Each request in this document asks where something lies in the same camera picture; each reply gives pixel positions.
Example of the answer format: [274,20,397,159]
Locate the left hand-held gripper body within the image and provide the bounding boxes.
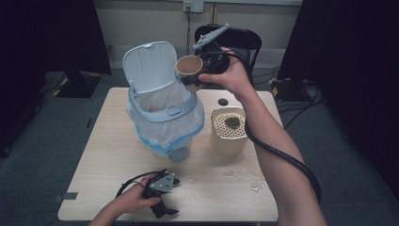
[141,169,176,202]

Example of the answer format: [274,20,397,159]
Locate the brown paper cup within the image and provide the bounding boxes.
[174,55,205,92]

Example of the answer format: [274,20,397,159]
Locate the grey tape strip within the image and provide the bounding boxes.
[53,191,79,202]

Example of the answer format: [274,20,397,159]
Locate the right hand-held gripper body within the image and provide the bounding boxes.
[192,23,232,76]

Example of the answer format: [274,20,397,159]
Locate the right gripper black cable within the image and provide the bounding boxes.
[200,51,323,204]

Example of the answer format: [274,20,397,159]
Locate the person's right hand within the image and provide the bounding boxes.
[198,46,258,102]

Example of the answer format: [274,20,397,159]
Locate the white wall socket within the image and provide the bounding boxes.
[183,0,205,13]

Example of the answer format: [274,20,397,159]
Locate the black floor cables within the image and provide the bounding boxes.
[252,65,326,130]

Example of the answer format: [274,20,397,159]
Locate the black wall socket cable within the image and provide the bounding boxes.
[185,6,196,57]

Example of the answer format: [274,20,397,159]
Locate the dark wet tea leaves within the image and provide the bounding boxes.
[223,116,247,130]

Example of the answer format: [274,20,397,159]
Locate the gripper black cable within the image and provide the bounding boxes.
[115,170,162,198]
[200,51,323,204]

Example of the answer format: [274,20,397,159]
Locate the black folding chair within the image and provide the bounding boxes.
[191,24,263,90]

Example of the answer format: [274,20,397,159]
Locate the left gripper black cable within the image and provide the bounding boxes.
[115,170,162,198]

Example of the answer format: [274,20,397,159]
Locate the black stand base yellow tape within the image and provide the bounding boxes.
[53,70,102,99]
[268,76,314,102]

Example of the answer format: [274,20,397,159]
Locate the person's left hand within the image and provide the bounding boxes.
[120,170,163,215]

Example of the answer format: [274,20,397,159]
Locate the dark curtain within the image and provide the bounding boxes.
[0,0,112,158]
[277,0,399,202]

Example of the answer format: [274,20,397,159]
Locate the grey pedal bin white lid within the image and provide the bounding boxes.
[121,40,200,164]

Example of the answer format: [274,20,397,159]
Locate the beige container with perforated strainer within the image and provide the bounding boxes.
[209,105,252,157]

